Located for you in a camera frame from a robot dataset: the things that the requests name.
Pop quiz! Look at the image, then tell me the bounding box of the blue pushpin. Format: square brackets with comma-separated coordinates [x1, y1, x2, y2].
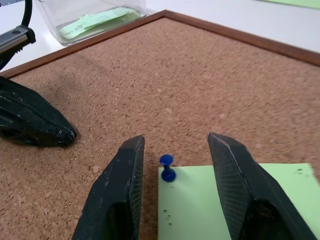
[159, 153, 177, 184]

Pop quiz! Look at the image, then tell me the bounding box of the green sticky note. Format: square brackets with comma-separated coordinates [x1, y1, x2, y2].
[59, 15, 127, 40]
[157, 162, 320, 240]
[79, 6, 131, 32]

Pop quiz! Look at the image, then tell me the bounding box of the green paper sheet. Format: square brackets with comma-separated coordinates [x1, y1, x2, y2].
[259, 0, 320, 10]

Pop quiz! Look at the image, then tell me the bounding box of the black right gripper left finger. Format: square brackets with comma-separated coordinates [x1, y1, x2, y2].
[71, 135, 146, 240]

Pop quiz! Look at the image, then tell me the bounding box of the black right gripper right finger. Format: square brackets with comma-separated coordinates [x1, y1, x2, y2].
[206, 132, 319, 240]

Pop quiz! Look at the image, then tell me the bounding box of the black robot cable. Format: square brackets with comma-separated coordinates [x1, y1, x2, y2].
[20, 0, 34, 28]

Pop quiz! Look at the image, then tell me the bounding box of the wood framed cork board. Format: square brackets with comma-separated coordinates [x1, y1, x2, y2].
[0, 9, 320, 240]

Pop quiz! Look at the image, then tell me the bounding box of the clear plastic box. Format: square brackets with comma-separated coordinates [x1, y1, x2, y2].
[37, 0, 147, 47]

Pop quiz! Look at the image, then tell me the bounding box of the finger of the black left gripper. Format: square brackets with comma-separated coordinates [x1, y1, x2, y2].
[0, 76, 78, 140]
[0, 99, 75, 149]

